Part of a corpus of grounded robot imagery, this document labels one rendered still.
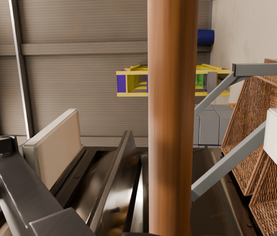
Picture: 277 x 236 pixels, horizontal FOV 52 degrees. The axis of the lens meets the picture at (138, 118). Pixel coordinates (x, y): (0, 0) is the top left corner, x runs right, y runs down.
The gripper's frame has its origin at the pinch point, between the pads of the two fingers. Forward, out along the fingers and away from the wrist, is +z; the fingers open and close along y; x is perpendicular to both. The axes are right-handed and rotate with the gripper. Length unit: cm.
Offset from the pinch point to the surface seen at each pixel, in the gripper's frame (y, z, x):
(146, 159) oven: -12, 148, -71
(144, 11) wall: -54, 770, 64
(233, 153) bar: 13.7, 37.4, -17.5
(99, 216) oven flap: -21, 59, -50
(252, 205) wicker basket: 35, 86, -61
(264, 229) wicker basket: 35, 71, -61
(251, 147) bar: 17.2, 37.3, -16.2
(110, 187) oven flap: -21, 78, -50
